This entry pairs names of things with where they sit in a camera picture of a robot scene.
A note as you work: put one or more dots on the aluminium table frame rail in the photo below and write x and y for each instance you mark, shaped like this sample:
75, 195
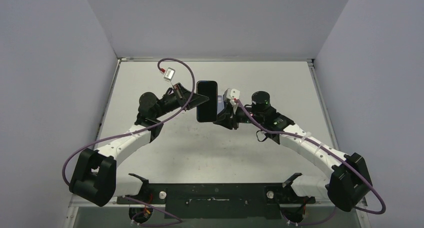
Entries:
334, 142

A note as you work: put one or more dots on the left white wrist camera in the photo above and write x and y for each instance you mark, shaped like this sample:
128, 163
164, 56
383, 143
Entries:
168, 74

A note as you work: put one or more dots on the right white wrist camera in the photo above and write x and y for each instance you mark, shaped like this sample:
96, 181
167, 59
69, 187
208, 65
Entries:
231, 96

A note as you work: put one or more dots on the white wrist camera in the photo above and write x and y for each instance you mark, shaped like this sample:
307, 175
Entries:
231, 96
168, 74

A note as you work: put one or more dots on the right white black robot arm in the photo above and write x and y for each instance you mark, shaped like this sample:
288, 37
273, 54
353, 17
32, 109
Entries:
346, 177

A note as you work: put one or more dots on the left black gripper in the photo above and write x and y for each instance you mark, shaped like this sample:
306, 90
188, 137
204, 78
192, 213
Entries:
180, 92

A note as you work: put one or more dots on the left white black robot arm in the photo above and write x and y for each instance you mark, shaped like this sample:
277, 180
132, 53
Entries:
95, 176

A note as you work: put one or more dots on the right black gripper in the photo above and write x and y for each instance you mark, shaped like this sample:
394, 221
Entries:
228, 117

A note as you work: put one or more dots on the clear lilac phone case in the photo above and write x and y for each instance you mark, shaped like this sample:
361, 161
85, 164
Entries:
220, 104

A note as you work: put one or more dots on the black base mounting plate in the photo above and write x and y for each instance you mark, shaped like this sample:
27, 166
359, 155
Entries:
221, 200

